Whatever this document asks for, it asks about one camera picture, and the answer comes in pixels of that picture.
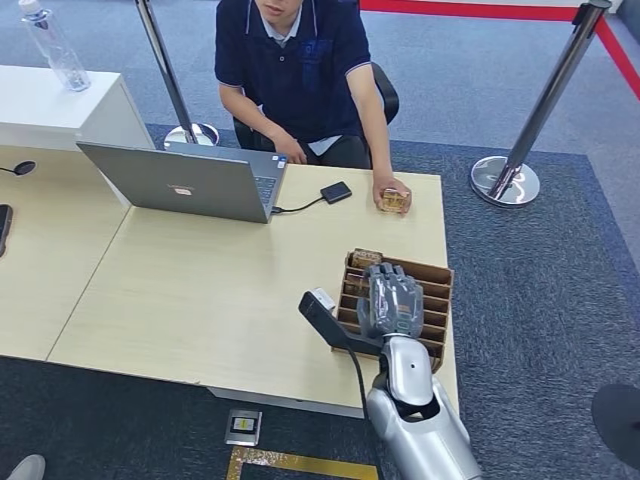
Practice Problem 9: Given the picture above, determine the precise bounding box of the person's right hand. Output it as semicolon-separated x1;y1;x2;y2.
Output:
272;131;308;166

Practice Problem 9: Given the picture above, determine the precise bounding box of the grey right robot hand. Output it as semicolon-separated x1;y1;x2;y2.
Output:
356;262;426;340

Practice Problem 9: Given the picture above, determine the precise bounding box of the person's left hand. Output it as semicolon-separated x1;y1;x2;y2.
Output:
371;172;414;218

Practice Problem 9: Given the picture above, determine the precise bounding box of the stack of gold cards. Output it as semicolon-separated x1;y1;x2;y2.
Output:
380;188;411;215

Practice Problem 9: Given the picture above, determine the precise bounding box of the gold patterned card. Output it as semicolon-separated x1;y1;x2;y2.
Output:
349;248;384;271
343;270;372;297

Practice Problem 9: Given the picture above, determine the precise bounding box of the brown cardboard card organizer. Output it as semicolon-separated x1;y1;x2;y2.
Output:
330;249;455;375

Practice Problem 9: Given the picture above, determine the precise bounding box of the person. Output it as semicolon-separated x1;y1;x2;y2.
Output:
214;0;414;218

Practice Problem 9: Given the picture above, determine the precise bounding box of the black external drive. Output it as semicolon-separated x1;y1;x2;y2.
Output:
319;180;353;206

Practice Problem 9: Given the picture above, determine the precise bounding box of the black office chair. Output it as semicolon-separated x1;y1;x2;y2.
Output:
232;61;401;168

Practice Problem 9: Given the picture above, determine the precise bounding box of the grey laptop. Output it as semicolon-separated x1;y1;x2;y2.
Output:
76;140;290;225

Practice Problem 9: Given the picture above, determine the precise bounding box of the red barrier belt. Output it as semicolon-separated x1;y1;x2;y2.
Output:
359;0;581;23
593;15;640;103

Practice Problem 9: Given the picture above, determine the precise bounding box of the metal floor socket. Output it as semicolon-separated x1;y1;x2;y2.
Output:
223;408;263;448

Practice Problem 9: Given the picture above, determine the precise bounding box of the white cabinet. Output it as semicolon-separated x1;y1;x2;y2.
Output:
0;64;156;208

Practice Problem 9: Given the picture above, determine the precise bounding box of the black round robot part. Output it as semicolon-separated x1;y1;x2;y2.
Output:
591;382;640;470

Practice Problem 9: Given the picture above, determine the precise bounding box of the clear plastic water bottle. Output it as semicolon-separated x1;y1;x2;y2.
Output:
18;0;93;93

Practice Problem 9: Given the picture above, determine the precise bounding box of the black round desk device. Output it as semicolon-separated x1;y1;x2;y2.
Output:
0;160;38;178

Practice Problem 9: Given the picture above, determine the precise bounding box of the black flat device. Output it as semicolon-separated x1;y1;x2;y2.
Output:
0;203;14;259

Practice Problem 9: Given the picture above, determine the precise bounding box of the grey shoe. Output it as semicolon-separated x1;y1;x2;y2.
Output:
4;453;48;480

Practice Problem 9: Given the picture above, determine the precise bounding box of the black drive cable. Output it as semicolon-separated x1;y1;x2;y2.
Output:
271;194;327;217

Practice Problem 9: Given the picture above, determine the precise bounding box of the wrist camera with black bracket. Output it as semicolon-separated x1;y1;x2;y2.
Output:
297;287;387;360

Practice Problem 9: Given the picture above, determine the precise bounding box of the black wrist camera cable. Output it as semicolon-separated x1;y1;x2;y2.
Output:
346;347;372;425

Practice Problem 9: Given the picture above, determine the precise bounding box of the chrome stanchion post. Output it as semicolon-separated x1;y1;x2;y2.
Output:
134;0;221;149
469;0;614;209

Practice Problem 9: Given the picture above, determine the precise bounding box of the white desk frame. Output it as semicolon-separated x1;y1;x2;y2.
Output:
207;386;367;421

